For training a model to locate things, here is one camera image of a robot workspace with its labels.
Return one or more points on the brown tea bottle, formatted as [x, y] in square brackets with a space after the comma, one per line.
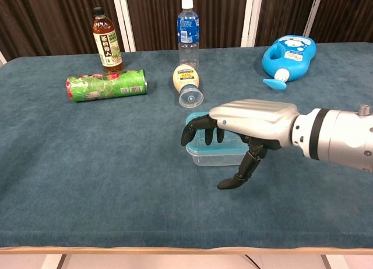
[109, 50]

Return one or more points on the blue detergent bottle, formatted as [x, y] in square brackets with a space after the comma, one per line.
[294, 56]

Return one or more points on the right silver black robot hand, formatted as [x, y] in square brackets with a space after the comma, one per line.
[256, 117]

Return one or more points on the teal container lid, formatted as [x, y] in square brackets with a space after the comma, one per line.
[230, 145]

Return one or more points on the green chips can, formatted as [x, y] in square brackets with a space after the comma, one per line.
[105, 86]

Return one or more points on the white partition post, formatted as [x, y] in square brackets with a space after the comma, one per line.
[314, 12]
[123, 21]
[2, 59]
[251, 18]

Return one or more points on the brown partition panel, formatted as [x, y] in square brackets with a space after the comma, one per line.
[52, 21]
[282, 12]
[346, 12]
[157, 18]

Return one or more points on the mayonnaise squeeze bottle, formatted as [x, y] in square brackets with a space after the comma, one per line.
[186, 79]

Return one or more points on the teal tablecloth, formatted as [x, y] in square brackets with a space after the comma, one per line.
[87, 164]

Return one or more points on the clear water bottle blue label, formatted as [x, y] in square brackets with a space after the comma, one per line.
[188, 29]

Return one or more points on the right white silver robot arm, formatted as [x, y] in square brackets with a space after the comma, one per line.
[335, 137]

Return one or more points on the white table leg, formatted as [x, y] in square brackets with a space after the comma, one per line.
[55, 262]
[330, 262]

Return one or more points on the clear plastic food container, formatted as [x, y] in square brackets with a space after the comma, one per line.
[215, 160]

